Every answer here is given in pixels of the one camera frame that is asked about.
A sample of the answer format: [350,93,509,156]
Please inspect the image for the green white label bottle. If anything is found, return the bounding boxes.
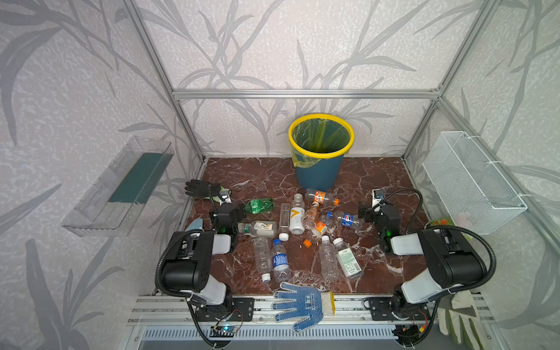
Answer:
[333,238,363,279]

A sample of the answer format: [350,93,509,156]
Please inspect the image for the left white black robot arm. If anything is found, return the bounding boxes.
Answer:
[155,203,246,314]

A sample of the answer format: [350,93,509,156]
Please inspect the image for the white yellow label bottle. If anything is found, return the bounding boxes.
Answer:
[289,193,306,236]

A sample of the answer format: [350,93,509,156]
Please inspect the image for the orange cap label bottle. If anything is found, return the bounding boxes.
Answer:
[303,214,336,248]

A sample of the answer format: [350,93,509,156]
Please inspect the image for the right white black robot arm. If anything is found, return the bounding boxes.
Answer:
[359,204,497,321]

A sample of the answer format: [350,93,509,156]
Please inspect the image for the slim clear bottle white cap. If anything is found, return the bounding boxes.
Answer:
[278,203,290,242]

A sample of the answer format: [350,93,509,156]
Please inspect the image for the orange liquid bottle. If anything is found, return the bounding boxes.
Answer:
[303,201,319,230]

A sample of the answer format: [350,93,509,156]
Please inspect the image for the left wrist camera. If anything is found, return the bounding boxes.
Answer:
[219,189,232,204]

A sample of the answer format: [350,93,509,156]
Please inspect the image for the clear bottle blue label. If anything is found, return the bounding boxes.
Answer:
[272,239,292,283]

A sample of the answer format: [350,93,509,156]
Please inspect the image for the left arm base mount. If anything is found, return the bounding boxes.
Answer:
[195,297,255,322]

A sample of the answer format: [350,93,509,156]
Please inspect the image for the teal bin with yellow rim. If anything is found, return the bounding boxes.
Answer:
[288,114,355,191]

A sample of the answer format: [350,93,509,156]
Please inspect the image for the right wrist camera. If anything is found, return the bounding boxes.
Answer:
[371,189,385,207]

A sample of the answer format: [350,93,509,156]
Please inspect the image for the green circuit board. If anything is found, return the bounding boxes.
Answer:
[210,323,242,338]

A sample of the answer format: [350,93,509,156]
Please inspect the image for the white green striped glove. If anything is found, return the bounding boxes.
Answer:
[437,291,489,349]

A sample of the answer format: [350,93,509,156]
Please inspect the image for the clear plastic wall tray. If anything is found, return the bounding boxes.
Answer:
[61,136,174,238]

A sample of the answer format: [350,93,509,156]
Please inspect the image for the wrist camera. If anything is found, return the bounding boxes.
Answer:
[371,189,385,207]
[219,189,232,204]

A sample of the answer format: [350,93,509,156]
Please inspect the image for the blue label pepsi bottle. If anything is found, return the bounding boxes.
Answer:
[332,211,364,230]

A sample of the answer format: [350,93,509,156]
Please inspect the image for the potted plant red flowers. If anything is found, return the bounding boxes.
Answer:
[424,217,455,229]

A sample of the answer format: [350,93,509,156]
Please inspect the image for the black green work glove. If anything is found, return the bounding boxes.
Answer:
[185,179,227,204]

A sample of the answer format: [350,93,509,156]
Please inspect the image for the green plastic bottle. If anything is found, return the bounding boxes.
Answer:
[245,198,274,214]

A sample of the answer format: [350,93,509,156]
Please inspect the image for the white wire mesh basket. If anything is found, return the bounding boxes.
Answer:
[423,131,527,236]

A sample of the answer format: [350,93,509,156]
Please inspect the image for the blue dotted knit glove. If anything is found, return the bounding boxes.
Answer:
[271,281,335,333]

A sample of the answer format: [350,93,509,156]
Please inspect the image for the orange label bottle top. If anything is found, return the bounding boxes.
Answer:
[305,188,340,206]

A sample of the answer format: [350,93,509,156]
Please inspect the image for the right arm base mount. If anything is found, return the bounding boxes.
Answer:
[363,295,431,322]

